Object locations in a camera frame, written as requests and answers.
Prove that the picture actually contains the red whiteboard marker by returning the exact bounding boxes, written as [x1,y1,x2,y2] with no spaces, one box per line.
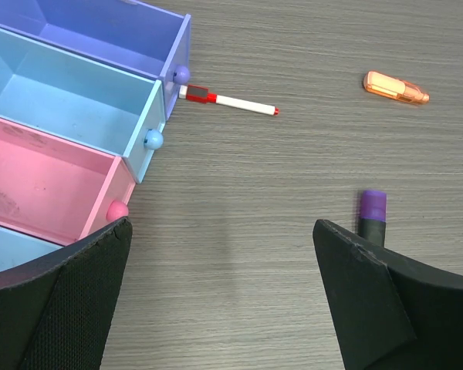
[178,85,279,116]

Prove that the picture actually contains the purple plastic drawer box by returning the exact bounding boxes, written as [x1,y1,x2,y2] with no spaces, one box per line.
[0,0,191,116]

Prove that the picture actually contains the purple capped black highlighter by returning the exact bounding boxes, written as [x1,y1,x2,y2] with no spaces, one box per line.
[357,190,387,247]

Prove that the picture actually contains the light blue drawer box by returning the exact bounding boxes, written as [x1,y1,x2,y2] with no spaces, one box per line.
[0,28,166,183]
[0,227,62,272]

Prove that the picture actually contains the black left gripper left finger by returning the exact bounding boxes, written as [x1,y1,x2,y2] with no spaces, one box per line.
[0,217,133,369]

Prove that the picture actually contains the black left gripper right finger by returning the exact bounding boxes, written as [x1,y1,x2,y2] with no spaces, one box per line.
[313,220,463,369]

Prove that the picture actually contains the pink plastic drawer box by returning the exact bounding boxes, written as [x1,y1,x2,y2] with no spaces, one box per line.
[0,118,135,246]

